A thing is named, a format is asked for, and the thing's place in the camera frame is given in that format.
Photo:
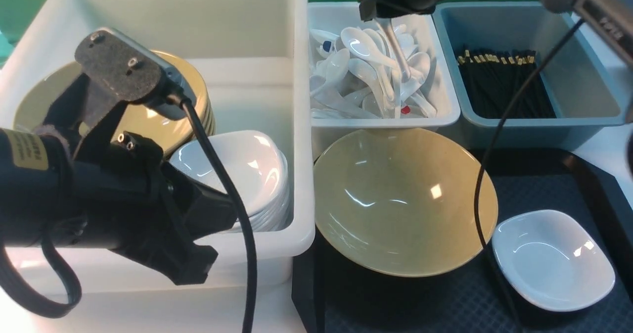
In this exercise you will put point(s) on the blue-grey chopstick bin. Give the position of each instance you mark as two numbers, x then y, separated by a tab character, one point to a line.
584	96

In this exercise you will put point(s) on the bundle of black chopsticks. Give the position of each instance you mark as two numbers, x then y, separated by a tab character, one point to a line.
491	79

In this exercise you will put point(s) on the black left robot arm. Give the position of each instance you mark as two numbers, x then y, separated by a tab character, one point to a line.
27	190

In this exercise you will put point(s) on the large white plastic bin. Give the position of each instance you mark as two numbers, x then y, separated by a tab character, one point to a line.
253	56

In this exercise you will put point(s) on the white square sauce dish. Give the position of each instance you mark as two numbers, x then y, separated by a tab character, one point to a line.
551	261

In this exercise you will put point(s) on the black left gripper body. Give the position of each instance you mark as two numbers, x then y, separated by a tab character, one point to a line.
123	196

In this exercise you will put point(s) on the white ceramic soup spoon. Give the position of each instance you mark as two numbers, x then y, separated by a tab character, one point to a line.
386	27

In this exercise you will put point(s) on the small white spoon bin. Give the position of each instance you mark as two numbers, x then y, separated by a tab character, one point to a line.
328	19

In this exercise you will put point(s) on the stacked yellow bowl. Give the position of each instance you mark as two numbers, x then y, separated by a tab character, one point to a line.
202	100
184	130
137	119

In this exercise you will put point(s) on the yellow noodle bowl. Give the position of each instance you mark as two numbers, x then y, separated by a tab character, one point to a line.
400	202

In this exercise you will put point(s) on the top stacked yellow bowl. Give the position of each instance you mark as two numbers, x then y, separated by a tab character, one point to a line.
137	119

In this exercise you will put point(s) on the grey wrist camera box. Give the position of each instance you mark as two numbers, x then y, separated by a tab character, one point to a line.
131	72

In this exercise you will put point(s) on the black textured serving tray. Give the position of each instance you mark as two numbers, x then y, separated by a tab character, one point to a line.
334	295

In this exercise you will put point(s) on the stack of white sauce dishes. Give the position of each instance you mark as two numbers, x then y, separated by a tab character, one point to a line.
256	166

